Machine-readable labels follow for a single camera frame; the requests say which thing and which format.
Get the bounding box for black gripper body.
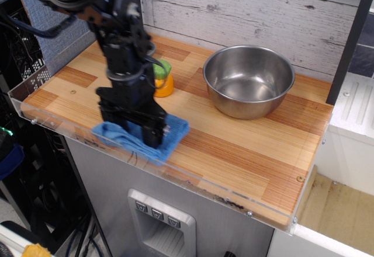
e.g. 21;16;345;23
96;75;167;128

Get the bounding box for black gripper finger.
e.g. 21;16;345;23
141;123;164;148
101;109;129;131

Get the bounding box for blue cloth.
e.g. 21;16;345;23
92;114;190;162

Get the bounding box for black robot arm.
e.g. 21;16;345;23
40;0;167;148

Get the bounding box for orange toy carrot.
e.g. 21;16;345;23
153;59;174;98

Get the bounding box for blue grey toy scoop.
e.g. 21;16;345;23
147;41;156;57

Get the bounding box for blue fabric panel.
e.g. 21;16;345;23
21;0;96;75

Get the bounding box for black crate rack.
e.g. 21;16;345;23
0;0;97;255

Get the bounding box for silver dispenser panel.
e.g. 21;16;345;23
127;189;197;256

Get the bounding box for steel bowl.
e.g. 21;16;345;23
203;45;296;120

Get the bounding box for grey toy fridge cabinet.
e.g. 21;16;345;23
67;139;273;256

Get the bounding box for yellow object bottom left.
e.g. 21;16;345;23
21;244;52;257

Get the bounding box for white toy sink unit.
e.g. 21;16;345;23
268;73;373;256

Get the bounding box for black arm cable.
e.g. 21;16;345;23
0;11;173;90

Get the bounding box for clear acrylic guard rail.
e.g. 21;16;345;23
9;34;333;232

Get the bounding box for dark right post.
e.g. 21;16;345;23
326;0;373;105

